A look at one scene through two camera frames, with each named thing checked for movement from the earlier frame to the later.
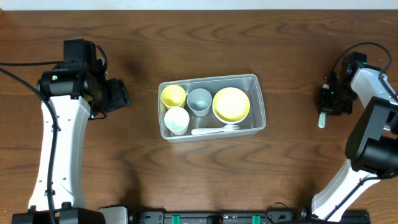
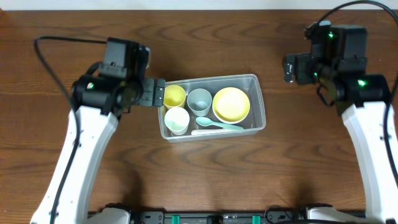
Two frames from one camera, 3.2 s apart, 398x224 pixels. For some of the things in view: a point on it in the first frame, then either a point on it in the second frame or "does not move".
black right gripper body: x=337 y=98 -> x=305 y=60
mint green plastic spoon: x=322 y=115 -> x=206 y=121
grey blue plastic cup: x=199 y=100 does not move
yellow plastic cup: x=173 y=95 does not move
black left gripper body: x=115 y=95 -> x=150 y=92
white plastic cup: x=176 y=119 does not move
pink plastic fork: x=202 y=130 does not move
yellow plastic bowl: x=231 y=104 does not move
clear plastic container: x=211 y=107 does not move
